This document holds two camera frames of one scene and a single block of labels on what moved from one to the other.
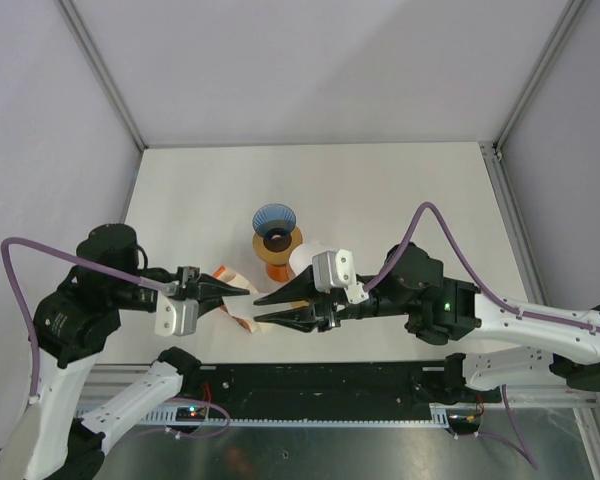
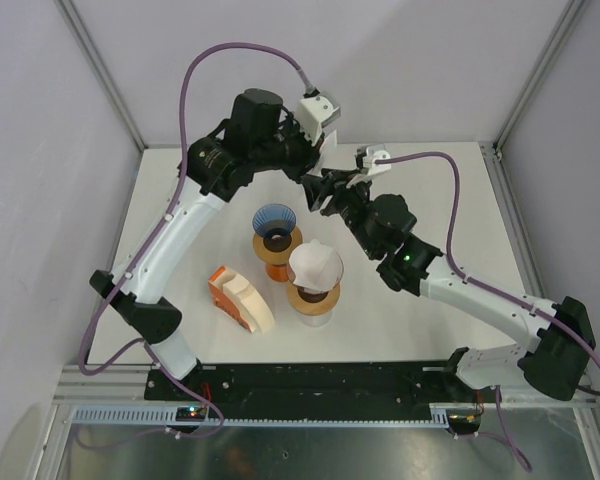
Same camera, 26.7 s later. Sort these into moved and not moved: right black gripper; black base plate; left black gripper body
Moved: right black gripper; left black gripper body
Not moved: black base plate
